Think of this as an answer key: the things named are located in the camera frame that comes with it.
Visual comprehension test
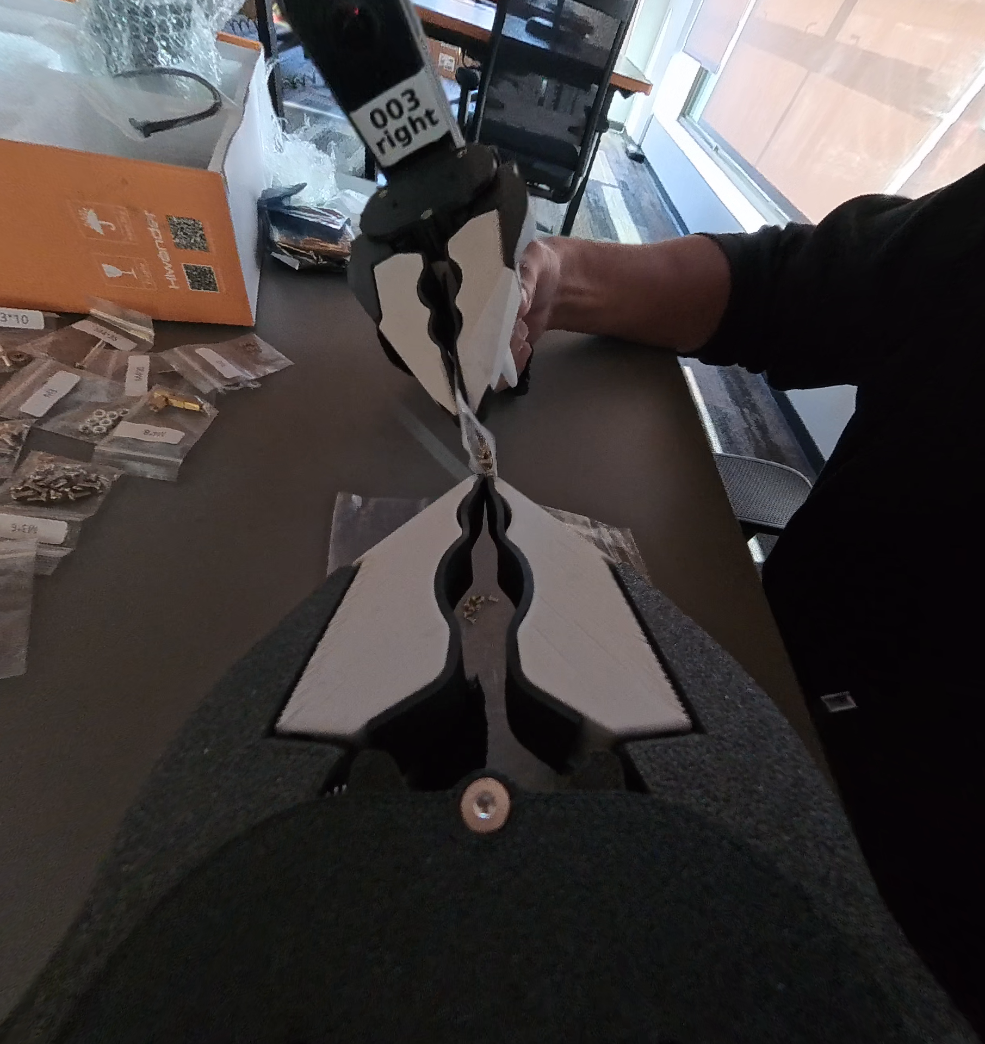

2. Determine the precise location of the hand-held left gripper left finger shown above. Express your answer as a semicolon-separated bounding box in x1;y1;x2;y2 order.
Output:
276;475;489;739

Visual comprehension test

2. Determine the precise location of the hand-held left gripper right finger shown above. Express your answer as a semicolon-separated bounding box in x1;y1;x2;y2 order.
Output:
488;477;696;737

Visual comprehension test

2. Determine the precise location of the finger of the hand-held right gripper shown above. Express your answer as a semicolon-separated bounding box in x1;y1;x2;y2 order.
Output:
445;212;521;411
375;254;462;417

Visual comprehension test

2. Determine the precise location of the clear screw bag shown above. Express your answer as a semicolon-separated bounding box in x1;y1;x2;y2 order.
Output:
455;383;500;484

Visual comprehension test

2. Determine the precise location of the person's right forearm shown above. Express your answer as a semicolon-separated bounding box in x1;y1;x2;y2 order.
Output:
551;147;985;393

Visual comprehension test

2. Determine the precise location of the grey desk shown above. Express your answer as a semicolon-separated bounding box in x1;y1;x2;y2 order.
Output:
0;261;836;1044

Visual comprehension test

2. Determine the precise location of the wooden office desk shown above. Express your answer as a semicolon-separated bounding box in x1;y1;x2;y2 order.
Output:
411;0;652;95

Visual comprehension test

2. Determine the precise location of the person's right hand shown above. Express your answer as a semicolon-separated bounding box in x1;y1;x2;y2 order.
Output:
511;237;568;375

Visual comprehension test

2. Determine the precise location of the dark blue plastic packet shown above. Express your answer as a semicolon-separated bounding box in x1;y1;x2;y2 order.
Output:
257;183;356;269

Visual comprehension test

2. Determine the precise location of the crumpled clear plastic wrap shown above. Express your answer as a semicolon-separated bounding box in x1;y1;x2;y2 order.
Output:
268;106;338;205

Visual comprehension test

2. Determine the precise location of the black mesh office chair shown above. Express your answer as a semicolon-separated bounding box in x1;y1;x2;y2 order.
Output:
460;0;652;238

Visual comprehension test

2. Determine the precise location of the grey mesh chair seat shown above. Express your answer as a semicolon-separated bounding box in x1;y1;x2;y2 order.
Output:
713;452;815;564

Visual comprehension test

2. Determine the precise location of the person's black shirt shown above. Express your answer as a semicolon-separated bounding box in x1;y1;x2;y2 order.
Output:
761;359;985;1044

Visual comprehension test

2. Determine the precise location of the bubble wrap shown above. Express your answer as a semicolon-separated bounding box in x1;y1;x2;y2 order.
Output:
84;0;224;80

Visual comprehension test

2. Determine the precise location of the pile of small hardware bags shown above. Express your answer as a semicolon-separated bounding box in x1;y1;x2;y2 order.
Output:
0;297;293;686

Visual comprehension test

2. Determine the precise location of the orange and white cardboard box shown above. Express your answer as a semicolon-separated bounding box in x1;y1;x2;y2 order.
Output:
0;20;285;327

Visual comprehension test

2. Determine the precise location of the black cable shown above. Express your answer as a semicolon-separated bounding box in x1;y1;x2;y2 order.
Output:
129;69;226;137

